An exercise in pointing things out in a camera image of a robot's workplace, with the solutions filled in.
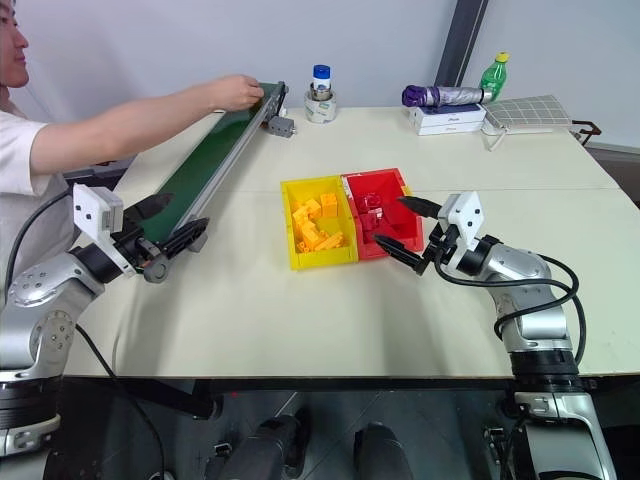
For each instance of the green soda bottle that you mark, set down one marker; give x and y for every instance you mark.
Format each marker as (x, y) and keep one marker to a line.
(495, 77)

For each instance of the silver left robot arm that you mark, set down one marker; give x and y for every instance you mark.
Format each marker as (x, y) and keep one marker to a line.
(40, 320)

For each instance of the person's head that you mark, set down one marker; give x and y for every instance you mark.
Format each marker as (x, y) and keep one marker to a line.
(10, 50)

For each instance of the person's white t-shirt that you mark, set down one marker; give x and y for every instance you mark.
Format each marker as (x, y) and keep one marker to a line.
(20, 200)

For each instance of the green conveyor belt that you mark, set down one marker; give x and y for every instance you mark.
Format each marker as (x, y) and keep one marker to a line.
(210, 150)

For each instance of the yellow building block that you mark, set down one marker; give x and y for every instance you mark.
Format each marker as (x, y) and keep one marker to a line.
(300, 220)
(312, 207)
(306, 242)
(334, 240)
(329, 205)

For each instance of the red bin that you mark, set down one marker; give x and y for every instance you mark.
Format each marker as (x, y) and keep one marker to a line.
(395, 195)

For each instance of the folded purple silver umbrella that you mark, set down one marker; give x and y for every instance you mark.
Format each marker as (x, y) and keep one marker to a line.
(450, 95)

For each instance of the white tape roll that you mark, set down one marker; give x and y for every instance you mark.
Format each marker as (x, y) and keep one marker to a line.
(320, 112)

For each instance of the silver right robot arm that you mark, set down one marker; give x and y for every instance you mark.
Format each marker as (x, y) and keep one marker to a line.
(540, 330)

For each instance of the white bottle blue cap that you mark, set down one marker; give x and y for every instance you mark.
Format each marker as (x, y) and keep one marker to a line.
(322, 80)

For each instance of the black table frame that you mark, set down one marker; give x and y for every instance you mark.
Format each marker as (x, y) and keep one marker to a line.
(165, 395)

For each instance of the person's right hand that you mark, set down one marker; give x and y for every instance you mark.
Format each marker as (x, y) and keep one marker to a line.
(235, 92)

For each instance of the brown metal frame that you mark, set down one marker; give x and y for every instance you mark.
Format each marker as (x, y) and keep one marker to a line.
(590, 131)

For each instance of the red building block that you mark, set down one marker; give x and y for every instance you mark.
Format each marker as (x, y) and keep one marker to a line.
(370, 220)
(367, 202)

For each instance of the yellow bin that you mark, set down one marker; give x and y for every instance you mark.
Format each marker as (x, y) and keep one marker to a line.
(325, 260)

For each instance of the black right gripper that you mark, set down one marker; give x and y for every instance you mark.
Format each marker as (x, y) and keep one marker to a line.
(442, 245)

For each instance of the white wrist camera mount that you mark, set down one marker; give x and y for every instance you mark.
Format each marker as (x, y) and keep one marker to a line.
(465, 215)
(92, 207)

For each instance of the dark rounded shape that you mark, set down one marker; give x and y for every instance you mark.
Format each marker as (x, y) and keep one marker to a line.
(382, 452)
(280, 445)

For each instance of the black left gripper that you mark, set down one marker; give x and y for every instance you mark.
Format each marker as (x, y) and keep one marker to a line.
(135, 242)

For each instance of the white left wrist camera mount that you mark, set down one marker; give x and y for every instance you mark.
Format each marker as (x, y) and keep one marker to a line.
(92, 207)

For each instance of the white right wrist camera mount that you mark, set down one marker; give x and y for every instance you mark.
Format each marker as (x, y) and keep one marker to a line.
(465, 215)

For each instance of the dark grey pillar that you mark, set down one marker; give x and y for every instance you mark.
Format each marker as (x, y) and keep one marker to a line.
(462, 40)

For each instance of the person's right forearm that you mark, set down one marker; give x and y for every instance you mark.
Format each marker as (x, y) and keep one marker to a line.
(125, 130)

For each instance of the white flat carton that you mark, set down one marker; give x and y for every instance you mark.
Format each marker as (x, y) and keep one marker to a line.
(447, 114)
(450, 130)

